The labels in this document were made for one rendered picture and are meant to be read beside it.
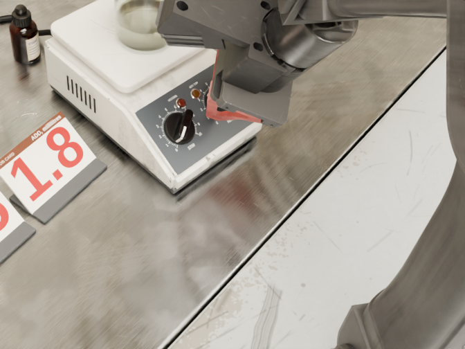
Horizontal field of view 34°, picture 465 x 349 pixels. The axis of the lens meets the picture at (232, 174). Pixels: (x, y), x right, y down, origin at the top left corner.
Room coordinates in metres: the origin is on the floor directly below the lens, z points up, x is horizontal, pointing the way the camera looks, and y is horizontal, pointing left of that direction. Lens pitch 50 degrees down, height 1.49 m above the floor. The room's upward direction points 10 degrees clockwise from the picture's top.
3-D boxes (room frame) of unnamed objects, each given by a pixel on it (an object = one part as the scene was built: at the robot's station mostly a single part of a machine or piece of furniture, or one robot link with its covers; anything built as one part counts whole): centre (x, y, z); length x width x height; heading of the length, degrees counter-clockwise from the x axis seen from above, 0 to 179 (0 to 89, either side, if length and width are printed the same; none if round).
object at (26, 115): (0.50, 0.21, 0.91); 0.06 x 0.06 x 0.02
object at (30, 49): (0.61, 0.25, 0.93); 0.03 x 0.03 x 0.07
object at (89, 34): (0.58, 0.12, 0.98); 0.12 x 0.12 x 0.01; 53
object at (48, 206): (0.45, 0.17, 0.92); 0.09 x 0.06 x 0.04; 153
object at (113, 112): (0.57, 0.10, 0.94); 0.22 x 0.13 x 0.08; 53
